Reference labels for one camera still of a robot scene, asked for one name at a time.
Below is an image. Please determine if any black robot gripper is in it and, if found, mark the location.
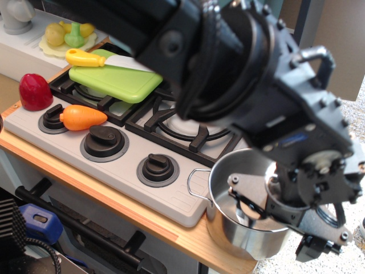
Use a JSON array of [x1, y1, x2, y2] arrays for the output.
[[227, 159, 354, 262]]

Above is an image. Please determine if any stainless steel pot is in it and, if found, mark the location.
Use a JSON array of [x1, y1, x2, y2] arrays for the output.
[[202, 148, 291, 260]]

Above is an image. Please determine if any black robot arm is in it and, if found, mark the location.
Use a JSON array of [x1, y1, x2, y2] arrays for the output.
[[58, 1, 364, 262]]

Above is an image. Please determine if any black right stove knob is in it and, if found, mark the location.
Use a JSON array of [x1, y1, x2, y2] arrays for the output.
[[136, 154, 180, 188]]

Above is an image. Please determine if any black stove knob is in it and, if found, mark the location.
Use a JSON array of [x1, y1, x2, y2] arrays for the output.
[[80, 126, 129, 163], [38, 104, 68, 135], [136, 154, 180, 188]]

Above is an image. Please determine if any grey toy stove top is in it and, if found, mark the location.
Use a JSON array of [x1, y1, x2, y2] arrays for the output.
[[3, 42, 252, 228]]

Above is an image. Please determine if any black middle stove knob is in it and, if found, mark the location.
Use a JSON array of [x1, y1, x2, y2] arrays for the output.
[[80, 126, 129, 163]]

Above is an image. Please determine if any black left stove knob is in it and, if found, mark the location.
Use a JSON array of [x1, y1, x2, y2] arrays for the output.
[[38, 104, 68, 135]]

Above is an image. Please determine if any black right burner grate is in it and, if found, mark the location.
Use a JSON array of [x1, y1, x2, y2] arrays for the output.
[[125, 93, 242, 167]]

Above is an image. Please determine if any black burner grate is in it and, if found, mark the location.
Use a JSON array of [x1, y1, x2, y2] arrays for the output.
[[49, 69, 174, 127], [125, 93, 242, 167]]

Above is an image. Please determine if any green plastic cutting board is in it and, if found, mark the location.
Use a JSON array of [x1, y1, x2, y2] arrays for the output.
[[68, 49, 163, 103]]

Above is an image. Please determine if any black left burner grate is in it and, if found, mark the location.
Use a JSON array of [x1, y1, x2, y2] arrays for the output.
[[49, 69, 174, 127]]

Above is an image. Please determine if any orange toy carrot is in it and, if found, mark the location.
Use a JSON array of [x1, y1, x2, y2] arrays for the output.
[[59, 104, 108, 131]]

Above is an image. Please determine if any blue clamp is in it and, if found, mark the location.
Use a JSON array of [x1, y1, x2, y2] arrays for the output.
[[19, 203, 63, 245]]

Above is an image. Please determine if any yellow toy banana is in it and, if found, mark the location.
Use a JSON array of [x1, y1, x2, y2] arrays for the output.
[[59, 21, 95, 38]]

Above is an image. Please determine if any green toy broccoli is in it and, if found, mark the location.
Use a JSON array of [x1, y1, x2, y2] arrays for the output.
[[64, 22, 85, 49]]

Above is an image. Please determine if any red toy pepper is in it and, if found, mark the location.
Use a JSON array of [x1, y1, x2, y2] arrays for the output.
[[19, 74, 54, 111]]

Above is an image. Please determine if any pale yellow toy plate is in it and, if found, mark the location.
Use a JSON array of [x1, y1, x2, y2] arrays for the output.
[[38, 32, 98, 59]]

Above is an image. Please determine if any yellow toy potato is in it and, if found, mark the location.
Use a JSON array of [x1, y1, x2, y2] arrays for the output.
[[45, 23, 66, 46]]

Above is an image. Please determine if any white toy sink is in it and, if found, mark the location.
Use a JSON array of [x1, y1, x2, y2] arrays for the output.
[[0, 8, 109, 83]]

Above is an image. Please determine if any grey toy faucet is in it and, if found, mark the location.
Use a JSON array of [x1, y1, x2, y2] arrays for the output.
[[1, 0, 35, 35]]

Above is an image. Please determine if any black oven door handle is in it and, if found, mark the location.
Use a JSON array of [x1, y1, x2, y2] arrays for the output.
[[15, 178, 146, 271]]

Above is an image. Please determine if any black braided cable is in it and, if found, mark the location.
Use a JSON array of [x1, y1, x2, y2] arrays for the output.
[[25, 236, 62, 274]]

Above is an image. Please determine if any yellow handled toy knife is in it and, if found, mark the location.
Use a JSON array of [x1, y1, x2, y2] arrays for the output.
[[65, 49, 153, 72]]

